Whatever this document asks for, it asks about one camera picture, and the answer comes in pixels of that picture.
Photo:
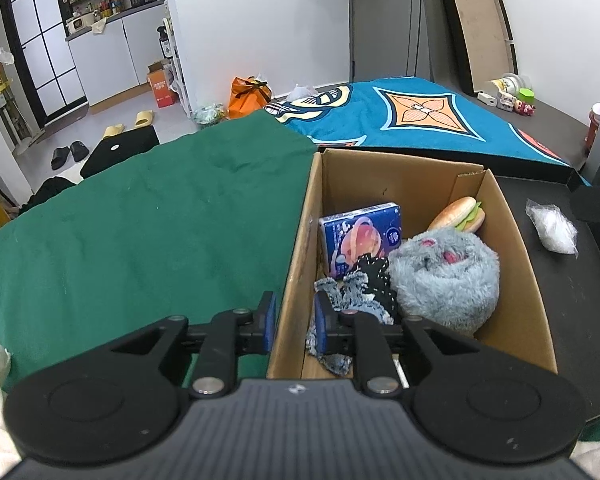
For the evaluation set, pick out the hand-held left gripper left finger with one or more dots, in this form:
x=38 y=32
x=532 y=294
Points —
x=270 y=320

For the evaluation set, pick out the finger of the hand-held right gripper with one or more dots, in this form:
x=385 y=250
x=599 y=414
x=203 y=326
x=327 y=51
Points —
x=597 y=204

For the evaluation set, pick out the small red figurine toy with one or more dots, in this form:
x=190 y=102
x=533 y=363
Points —
x=525 y=108

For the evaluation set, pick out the black flat bag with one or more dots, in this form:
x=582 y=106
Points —
x=125 y=152

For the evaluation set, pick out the small white figurine toy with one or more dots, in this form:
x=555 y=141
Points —
x=506 y=101

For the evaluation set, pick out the cream cloth on counter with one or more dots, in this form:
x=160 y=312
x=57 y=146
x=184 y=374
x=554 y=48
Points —
x=100 y=26

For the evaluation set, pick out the blue patterned blanket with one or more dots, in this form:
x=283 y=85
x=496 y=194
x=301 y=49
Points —
x=340 y=120

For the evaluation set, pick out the blue tissue pack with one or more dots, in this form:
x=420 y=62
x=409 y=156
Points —
x=360 y=240

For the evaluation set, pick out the brown cardboard box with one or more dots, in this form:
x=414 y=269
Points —
x=510 y=270

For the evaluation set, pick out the red cup with white lid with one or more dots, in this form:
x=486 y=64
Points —
x=595 y=130

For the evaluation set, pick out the clear crumpled plastic bag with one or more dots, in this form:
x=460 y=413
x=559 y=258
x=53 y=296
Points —
x=552 y=230

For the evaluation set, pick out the yellow slipper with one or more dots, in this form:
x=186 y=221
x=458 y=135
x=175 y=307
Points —
x=114 y=131
x=143 y=119

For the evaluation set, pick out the white kitchen base cabinet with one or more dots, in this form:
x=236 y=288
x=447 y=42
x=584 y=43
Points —
x=110 y=65

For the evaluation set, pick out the black knitted cloth white dots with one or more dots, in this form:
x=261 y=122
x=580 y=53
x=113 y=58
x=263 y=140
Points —
x=375 y=280

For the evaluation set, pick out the green lid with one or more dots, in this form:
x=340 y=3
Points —
x=527 y=94

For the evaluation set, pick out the orange carton box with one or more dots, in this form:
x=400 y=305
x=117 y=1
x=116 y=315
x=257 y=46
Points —
x=161 y=85

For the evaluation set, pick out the orange bag with black ribbon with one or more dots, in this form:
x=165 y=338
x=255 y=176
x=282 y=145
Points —
x=247 y=100

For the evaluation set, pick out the burger plush toy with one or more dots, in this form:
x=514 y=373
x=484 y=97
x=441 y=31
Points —
x=455 y=215

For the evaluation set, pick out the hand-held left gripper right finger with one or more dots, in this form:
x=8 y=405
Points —
x=321 y=325

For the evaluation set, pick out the white narrow shelf rack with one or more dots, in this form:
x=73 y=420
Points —
x=172 y=70

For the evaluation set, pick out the green cloth sheet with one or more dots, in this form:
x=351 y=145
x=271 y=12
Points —
x=155 y=235

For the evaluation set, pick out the grey-blue fluffy plush toy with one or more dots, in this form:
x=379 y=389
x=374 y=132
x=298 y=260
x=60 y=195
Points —
x=445 y=285

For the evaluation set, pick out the leaning wooden board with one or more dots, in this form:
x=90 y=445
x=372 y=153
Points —
x=480 y=25

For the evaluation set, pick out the green and white plastic bag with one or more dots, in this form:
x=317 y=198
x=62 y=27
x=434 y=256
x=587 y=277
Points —
x=209 y=115

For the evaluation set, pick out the white countertop appliance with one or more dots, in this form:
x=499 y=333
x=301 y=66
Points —
x=78 y=25

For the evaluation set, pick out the black-framed glass door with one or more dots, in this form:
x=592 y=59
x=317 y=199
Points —
x=35 y=45

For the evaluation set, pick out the frayed denim cloth piece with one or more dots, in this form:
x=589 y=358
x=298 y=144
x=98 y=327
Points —
x=330 y=292

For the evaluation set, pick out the black slipper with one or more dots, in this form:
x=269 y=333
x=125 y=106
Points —
x=60 y=158
x=79 y=151

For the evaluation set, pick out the dark clothing heap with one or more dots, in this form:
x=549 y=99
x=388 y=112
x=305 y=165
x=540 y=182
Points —
x=47 y=195

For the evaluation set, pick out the white charger block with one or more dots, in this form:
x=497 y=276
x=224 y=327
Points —
x=487 y=99

